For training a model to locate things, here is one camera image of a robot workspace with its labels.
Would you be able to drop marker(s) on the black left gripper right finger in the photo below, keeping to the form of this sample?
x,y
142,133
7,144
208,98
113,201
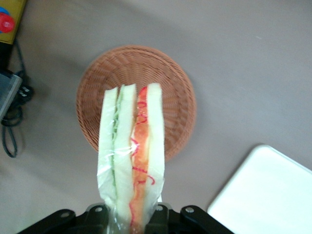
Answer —
x,y
175,221

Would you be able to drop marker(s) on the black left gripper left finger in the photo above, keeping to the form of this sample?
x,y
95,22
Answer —
x,y
80,223

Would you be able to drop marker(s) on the triangle sandwich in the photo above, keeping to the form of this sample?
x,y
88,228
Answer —
x,y
129,151

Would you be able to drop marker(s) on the beige plastic tray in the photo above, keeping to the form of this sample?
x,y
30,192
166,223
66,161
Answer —
x,y
268,190

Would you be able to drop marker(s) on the round brown wicker basket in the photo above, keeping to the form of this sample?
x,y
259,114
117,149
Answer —
x,y
136,65

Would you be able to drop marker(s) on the grey metal device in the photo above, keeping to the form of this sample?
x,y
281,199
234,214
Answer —
x,y
7,95

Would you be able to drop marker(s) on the yellow emergency stop box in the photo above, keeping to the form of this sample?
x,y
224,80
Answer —
x,y
12,22

